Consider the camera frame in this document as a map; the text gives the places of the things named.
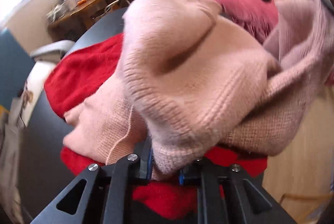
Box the light pink knit sweater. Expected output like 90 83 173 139
63 0 333 179

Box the red knit sweater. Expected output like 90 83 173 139
44 34 267 221

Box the grey yellow blue sofa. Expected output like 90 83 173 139
0 28 35 111

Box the wooden desk with clutter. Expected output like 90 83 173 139
48 0 133 41

